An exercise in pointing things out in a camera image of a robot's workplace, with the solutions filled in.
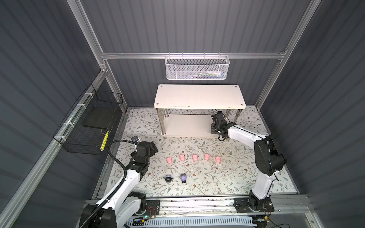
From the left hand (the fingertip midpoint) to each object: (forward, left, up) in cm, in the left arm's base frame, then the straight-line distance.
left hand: (146, 146), depth 85 cm
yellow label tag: (-6, +16, +17) cm, 24 cm away
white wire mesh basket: (+71, -38, +12) cm, 81 cm away
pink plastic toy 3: (-4, -30, -9) cm, 32 cm away
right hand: (+13, -47, -2) cm, 49 cm away
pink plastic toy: (-5, -14, -9) cm, 17 cm away
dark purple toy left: (-18, -13, -6) cm, 23 cm away
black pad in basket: (+8, +22, +19) cm, 30 cm away
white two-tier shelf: (+16, -30, +24) cm, 42 cm away
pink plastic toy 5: (-6, -45, -9) cm, 46 cm away
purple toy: (-17, -22, -8) cm, 29 cm away
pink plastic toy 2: (-4, -22, -9) cm, 24 cm away
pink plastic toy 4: (-4, -38, -9) cm, 39 cm away
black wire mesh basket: (+1, +28, +17) cm, 32 cm away
